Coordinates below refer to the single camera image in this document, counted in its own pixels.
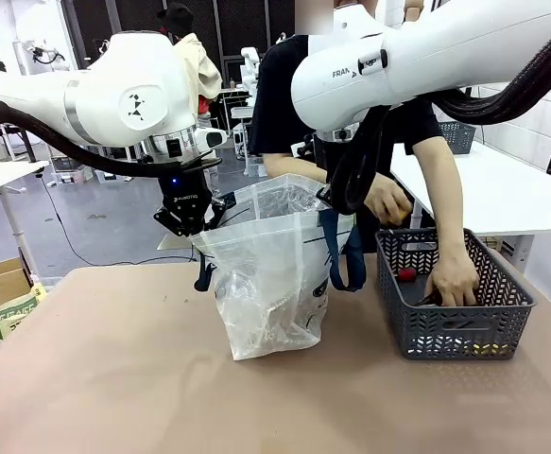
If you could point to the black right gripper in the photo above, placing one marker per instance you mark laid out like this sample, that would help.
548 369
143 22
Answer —
323 163

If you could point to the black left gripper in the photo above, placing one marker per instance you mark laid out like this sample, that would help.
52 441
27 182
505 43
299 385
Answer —
183 196

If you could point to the small yellow item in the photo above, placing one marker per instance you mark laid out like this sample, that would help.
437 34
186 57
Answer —
402 215

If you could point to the small dark glossy item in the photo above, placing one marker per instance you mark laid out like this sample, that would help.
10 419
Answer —
428 301

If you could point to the dark grey plastic basket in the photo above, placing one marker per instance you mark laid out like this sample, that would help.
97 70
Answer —
445 331
459 137

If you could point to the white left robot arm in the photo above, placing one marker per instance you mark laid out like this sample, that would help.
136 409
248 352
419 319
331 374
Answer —
114 85

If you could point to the person's left forearm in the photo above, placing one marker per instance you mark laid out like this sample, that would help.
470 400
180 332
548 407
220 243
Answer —
440 198

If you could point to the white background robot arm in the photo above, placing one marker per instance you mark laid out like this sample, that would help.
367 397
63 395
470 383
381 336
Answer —
43 54
250 66

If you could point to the person's right hand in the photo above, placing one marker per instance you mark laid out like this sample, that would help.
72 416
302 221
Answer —
383 196

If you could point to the person's left hand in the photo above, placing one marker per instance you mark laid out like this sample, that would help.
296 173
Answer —
454 279

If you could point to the grey floor mat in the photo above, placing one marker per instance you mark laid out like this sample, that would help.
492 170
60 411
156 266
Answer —
171 243

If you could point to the clear plastic storage crate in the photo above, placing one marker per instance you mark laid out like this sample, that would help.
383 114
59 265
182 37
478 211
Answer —
109 176

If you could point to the person in black shirt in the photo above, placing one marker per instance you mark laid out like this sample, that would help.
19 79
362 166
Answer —
280 94

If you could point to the small red item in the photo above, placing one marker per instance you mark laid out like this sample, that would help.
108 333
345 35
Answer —
407 273

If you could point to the grey plastic storage crate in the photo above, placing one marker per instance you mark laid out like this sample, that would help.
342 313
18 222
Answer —
69 172

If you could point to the person in beige jacket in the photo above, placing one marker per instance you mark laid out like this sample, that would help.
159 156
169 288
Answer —
199 61

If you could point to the large white table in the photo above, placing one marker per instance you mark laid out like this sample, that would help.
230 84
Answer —
492 189

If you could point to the white power supply box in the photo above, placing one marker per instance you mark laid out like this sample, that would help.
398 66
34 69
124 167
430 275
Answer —
516 250

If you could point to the small white table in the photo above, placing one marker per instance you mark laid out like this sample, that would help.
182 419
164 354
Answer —
1 175

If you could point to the green and white printed box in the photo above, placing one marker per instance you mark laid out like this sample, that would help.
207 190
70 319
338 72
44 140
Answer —
15 314

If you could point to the yellow packaged item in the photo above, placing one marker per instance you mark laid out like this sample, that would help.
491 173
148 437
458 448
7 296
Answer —
485 349

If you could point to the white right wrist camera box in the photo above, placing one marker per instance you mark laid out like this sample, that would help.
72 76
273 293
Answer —
301 150

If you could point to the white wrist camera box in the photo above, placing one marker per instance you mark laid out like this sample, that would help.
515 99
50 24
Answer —
209 137
301 150

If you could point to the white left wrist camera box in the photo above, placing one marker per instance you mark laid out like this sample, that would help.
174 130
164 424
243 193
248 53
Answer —
209 137

